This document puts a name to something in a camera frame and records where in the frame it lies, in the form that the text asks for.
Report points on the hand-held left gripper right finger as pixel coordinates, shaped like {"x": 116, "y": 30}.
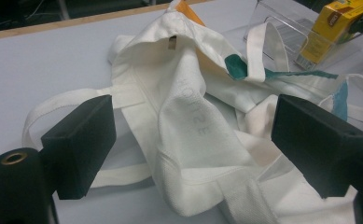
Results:
{"x": 316, "y": 143}

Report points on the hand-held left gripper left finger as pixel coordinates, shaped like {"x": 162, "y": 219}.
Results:
{"x": 79, "y": 146}

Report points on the yellow carton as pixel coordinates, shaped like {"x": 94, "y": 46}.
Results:
{"x": 330, "y": 29}

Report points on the clear acrylic box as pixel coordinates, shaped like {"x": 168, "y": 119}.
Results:
{"x": 286, "y": 34}

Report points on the white tote bag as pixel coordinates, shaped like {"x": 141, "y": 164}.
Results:
{"x": 188, "y": 124}

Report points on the blue face mask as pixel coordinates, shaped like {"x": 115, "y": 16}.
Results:
{"x": 341, "y": 100}

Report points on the white metal stand leg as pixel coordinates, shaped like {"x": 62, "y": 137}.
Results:
{"x": 63, "y": 8}

